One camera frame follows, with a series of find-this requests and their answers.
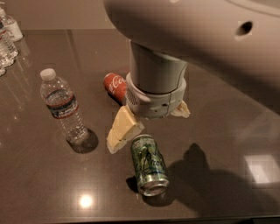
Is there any clear bottle with red label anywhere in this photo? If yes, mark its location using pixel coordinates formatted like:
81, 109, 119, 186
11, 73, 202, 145
0, 22, 18, 59

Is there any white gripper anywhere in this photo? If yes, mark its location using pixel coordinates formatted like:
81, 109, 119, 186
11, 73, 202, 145
107, 74, 191, 154

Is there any clear plastic water bottle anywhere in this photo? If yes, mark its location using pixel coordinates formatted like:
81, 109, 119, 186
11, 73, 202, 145
40, 68, 88, 145

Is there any green soda can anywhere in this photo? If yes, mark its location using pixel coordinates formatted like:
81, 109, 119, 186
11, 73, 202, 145
130, 134, 169, 197

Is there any clear bottle at left edge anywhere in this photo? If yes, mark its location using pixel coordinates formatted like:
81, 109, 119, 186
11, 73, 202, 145
0, 52, 14, 76

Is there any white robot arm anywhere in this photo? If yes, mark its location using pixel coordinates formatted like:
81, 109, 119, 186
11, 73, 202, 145
103, 0, 280, 121

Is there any white labelled bottle at back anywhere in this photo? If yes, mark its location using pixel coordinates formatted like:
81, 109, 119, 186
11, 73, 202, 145
0, 9, 24, 42

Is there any red Coca-Cola can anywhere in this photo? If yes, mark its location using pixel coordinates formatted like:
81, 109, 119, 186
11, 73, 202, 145
103, 73, 127, 105

